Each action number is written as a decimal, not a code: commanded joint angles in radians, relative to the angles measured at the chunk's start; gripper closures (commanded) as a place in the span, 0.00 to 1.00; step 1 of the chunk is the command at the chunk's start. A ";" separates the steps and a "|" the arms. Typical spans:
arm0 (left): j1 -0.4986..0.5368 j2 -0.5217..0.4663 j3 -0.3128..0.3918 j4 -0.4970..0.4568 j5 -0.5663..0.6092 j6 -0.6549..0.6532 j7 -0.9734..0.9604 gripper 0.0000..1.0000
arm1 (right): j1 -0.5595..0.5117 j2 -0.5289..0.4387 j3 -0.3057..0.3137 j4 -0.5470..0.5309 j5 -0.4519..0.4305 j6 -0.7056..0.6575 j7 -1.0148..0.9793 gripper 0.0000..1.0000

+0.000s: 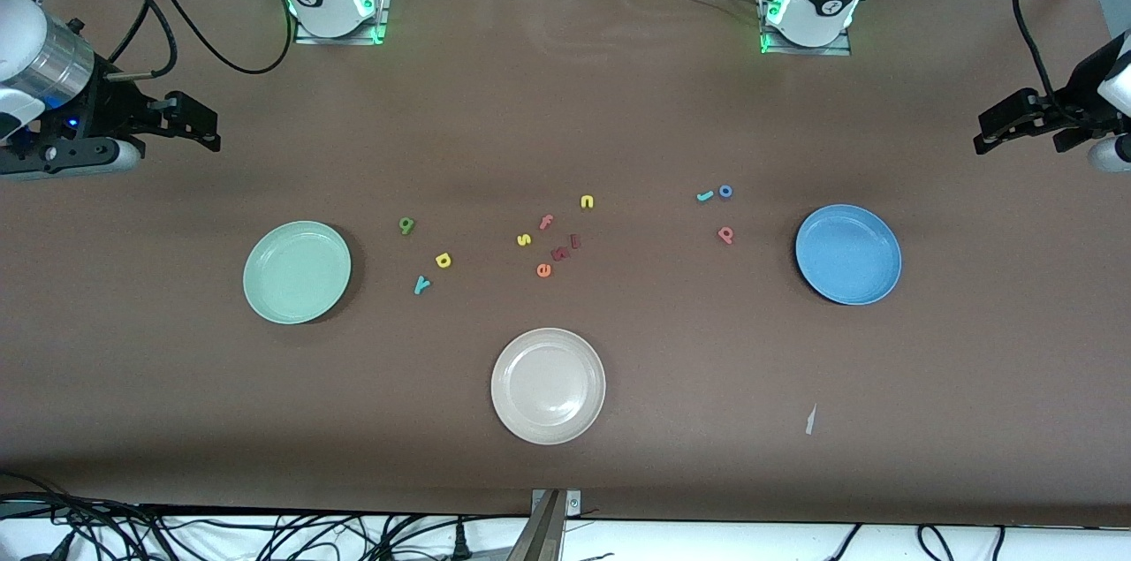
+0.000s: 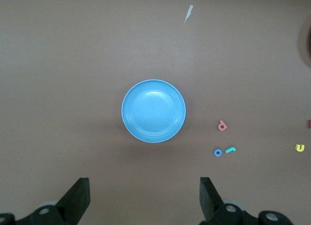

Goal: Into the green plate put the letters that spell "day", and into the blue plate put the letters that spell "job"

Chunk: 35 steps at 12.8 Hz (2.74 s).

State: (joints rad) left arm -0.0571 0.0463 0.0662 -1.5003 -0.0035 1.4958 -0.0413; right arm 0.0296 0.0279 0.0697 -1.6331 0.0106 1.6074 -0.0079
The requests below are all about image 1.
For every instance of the beige plate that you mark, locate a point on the beige plate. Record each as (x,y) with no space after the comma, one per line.
(548,386)

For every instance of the green plate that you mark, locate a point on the green plate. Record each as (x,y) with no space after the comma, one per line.
(297,272)

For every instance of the pink foam letter d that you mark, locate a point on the pink foam letter d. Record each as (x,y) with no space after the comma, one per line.
(727,236)

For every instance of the green foam letter g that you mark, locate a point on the green foam letter g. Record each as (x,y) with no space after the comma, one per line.
(407,228)

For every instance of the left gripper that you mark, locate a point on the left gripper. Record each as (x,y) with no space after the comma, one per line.
(1079,95)

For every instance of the white tape scrap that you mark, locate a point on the white tape scrap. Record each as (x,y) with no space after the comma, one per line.
(810,421)

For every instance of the teal foam letter y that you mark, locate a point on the teal foam letter y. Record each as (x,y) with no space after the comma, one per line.
(421,284)

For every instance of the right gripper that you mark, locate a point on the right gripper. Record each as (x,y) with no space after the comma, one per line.
(113,106)

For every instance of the blue plate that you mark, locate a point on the blue plate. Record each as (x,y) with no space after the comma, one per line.
(848,254)

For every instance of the grey support beam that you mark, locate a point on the grey support beam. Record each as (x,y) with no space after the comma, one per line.
(539,534)

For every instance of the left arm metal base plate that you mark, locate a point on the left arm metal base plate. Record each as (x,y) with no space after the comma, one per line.
(844,50)

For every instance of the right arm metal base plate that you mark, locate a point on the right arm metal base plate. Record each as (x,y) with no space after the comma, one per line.
(382,22)

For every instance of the metal table edge bracket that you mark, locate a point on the metal table edge bracket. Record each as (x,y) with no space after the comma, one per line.
(573,504)

